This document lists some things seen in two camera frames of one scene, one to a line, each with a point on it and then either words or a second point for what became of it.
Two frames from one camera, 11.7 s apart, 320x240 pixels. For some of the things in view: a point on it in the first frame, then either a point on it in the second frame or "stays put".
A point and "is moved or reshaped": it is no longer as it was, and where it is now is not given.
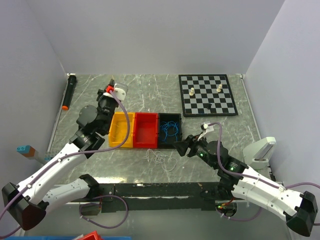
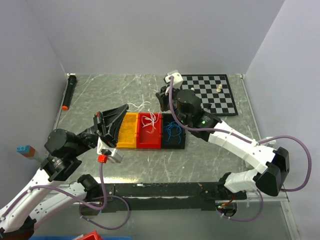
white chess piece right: (219, 89) stays put
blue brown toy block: (26, 151) stays put
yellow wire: (117, 126) is moved or reshaped
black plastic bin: (169, 130) is moved or reshaped
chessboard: (206, 95) stays put
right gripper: (193, 141) to (163, 98)
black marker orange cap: (72, 82) stays put
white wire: (167, 162) to (150, 121)
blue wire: (171, 128) is moved or reshaped
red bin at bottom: (93, 235) stays put
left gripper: (101, 95) to (110, 116)
